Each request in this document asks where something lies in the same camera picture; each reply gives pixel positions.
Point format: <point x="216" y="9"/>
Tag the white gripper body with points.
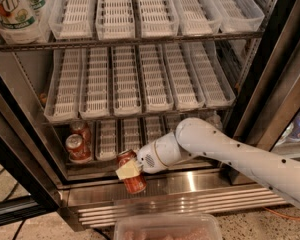
<point x="149" y="157"/>

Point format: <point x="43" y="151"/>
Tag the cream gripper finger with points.
<point x="130" y="169"/>

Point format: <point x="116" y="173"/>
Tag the red coke can front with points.
<point x="136" y="184"/>

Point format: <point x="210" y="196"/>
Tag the red coke can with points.
<point x="78" y="149"/>
<point x="136" y="184"/>
<point x="81" y="128"/>

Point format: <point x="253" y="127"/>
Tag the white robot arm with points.
<point x="194" y="137"/>

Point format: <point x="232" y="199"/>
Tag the fridge grille base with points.
<point x="101" y="204"/>

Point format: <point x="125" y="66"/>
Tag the red coke can rear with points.
<point x="78" y="149"/>

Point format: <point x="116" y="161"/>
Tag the open fridge door left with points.
<point x="17" y="157"/>

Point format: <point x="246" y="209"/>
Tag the clear water bottle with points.
<point x="215" y="120"/>

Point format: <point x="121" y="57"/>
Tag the white 7up bottle front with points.
<point x="18" y="23"/>

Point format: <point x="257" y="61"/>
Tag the middle wire shelf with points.
<point x="67" y="114"/>

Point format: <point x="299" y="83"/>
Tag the wire shelf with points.
<point x="93" y="43"/>
<point x="67" y="114"/>

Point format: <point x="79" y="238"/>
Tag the fridge door frame right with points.
<point x="269" y="97"/>

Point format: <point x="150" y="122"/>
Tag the top wire shelf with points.
<point x="93" y="43"/>

